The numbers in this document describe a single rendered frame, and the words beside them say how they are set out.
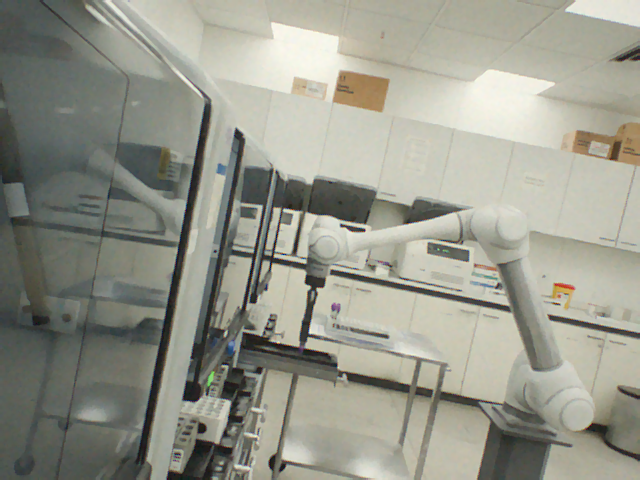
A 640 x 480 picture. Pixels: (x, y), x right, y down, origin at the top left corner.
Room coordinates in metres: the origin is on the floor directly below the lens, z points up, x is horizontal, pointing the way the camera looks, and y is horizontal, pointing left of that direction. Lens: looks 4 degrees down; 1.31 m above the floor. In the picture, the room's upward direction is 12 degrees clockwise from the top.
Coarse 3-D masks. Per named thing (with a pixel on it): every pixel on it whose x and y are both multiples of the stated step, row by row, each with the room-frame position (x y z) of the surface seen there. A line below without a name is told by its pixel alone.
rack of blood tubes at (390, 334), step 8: (328, 320) 2.09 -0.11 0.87; (336, 320) 2.09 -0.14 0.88; (344, 320) 2.12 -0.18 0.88; (352, 320) 2.15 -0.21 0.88; (360, 320) 2.19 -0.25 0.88; (328, 328) 2.09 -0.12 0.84; (336, 328) 2.10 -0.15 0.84; (344, 328) 2.14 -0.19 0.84; (352, 328) 2.16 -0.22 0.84; (360, 328) 2.09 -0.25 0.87; (368, 328) 2.09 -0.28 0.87; (376, 328) 2.10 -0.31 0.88; (384, 328) 2.12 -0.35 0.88; (392, 328) 2.16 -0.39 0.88; (352, 336) 2.09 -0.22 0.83; (360, 336) 2.09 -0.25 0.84; (368, 336) 2.09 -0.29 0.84; (376, 336) 2.19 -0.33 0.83; (384, 336) 2.19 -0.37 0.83; (392, 336) 2.09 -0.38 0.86; (384, 344) 2.09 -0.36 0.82; (392, 344) 2.09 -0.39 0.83
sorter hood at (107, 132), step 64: (0, 0) 0.20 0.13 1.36; (64, 0) 0.24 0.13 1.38; (0, 64) 0.20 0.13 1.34; (64, 64) 0.25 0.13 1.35; (128, 64) 0.32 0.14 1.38; (0, 128) 0.21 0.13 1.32; (64, 128) 0.26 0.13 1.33; (128, 128) 0.34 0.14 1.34; (192, 128) 0.50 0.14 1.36; (0, 192) 0.22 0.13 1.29; (64, 192) 0.27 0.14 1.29; (128, 192) 0.36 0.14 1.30; (192, 192) 0.55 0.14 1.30; (0, 256) 0.22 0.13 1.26; (64, 256) 0.28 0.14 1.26; (128, 256) 0.39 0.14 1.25; (0, 320) 0.23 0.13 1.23; (64, 320) 0.30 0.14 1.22; (128, 320) 0.42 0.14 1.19; (0, 384) 0.24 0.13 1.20; (64, 384) 0.31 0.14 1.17; (128, 384) 0.45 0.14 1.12; (0, 448) 0.25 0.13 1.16; (64, 448) 0.33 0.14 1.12; (128, 448) 0.49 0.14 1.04
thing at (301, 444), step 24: (312, 312) 2.45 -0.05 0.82; (312, 336) 2.03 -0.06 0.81; (336, 336) 2.07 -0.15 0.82; (408, 336) 2.36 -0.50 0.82; (432, 360) 2.03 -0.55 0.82; (288, 408) 2.04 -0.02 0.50; (408, 408) 2.45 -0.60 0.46; (432, 408) 2.03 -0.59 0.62; (288, 432) 2.31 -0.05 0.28; (312, 432) 2.36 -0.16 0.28; (336, 432) 2.42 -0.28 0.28; (288, 456) 2.08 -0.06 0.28; (312, 456) 2.13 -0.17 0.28; (336, 456) 2.17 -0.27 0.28; (360, 456) 2.22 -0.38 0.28; (384, 456) 2.27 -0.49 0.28
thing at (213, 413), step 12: (204, 396) 1.09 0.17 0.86; (180, 408) 1.01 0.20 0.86; (192, 408) 1.02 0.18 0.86; (204, 408) 1.03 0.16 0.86; (216, 408) 1.05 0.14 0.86; (228, 408) 1.06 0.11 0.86; (204, 420) 0.99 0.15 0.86; (216, 420) 0.99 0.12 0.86; (204, 432) 1.05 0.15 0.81; (216, 432) 1.00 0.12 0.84
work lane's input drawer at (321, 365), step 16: (240, 352) 1.68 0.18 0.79; (256, 352) 1.69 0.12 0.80; (272, 352) 1.70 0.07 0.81; (288, 352) 1.76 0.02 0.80; (304, 352) 1.80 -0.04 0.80; (320, 352) 1.81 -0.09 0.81; (272, 368) 1.69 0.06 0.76; (288, 368) 1.69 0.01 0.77; (304, 368) 1.69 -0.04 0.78; (320, 368) 1.69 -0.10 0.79; (336, 368) 1.69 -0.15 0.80
